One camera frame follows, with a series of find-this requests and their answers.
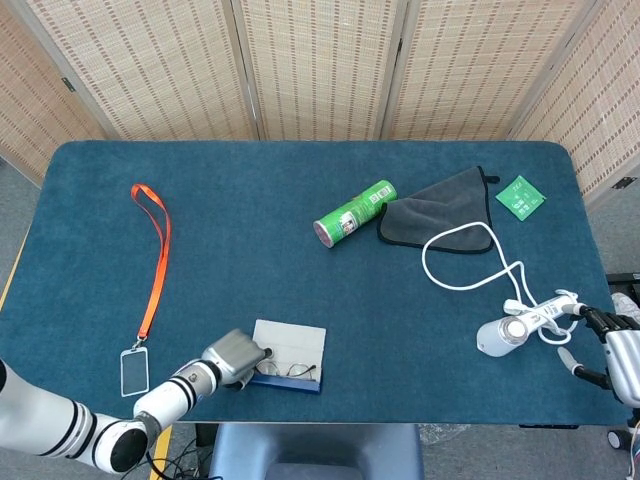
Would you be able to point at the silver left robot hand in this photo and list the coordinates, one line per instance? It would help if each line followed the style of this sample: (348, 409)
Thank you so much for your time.
(232, 352)

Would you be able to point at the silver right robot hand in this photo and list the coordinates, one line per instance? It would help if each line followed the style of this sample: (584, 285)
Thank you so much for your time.
(625, 360)

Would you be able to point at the blue glasses case grey lining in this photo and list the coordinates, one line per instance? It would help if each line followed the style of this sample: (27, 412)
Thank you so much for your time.
(290, 337)

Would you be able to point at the thin dark-framed eyeglasses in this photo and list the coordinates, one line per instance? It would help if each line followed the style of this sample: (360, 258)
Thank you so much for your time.
(299, 370)

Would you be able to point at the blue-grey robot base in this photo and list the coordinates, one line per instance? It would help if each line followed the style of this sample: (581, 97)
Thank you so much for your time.
(320, 450)

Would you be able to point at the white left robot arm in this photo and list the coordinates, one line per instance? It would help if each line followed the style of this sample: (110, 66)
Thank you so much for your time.
(165, 397)

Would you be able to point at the white caster wheel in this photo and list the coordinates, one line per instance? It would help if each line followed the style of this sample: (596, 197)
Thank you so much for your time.
(617, 439)

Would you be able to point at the black stand base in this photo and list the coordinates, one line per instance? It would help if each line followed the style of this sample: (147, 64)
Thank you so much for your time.
(625, 279)

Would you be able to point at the black table leg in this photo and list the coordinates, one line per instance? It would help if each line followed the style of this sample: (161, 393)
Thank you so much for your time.
(204, 434)

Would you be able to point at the clear badge holder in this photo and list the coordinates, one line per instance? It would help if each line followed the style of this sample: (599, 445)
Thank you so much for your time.
(135, 372)

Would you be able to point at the blue table cover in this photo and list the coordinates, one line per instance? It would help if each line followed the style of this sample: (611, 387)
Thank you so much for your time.
(350, 310)

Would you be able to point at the white hair dryer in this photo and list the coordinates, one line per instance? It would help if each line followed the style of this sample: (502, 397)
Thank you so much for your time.
(495, 340)

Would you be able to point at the green cylindrical snack can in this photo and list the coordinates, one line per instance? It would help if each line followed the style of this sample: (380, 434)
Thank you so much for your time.
(355, 212)

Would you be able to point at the green foil packet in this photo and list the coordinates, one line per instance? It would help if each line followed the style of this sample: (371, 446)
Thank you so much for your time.
(520, 197)

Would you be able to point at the grey cloth with black trim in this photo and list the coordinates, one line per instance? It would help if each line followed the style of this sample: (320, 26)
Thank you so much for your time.
(440, 215)

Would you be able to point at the woven bamboo folding screen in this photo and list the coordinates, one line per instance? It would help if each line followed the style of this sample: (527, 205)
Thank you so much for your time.
(320, 70)

